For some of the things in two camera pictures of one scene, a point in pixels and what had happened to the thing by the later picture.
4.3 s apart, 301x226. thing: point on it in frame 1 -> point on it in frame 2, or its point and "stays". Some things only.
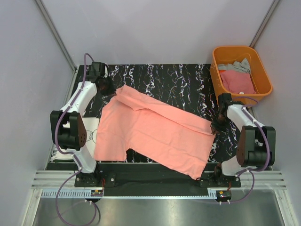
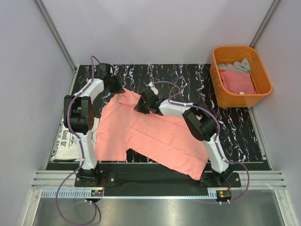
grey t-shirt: x=243 y=66 stays
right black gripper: x=215 y=126 -> x=138 y=107
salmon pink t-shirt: x=154 y=129 stays
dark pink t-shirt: x=238 y=83 stays
